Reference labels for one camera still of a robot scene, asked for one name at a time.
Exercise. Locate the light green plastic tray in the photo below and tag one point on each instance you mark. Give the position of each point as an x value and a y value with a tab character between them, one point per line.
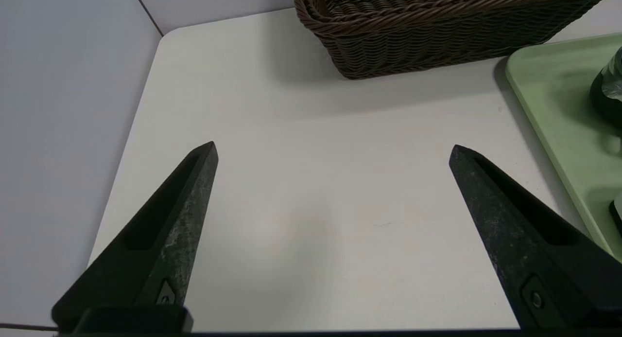
573	133

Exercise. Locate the white rectangular box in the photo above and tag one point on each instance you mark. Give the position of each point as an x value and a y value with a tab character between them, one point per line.
620	204

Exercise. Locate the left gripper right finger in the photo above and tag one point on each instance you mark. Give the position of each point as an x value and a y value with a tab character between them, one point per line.
534	259

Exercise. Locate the dark brown wicker basket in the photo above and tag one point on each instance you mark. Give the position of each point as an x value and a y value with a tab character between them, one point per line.
413	40

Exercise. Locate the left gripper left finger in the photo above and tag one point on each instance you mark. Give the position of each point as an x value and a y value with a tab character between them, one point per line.
160	249

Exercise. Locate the glass cup with black holder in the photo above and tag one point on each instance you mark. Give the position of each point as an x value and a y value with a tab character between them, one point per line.
610	98

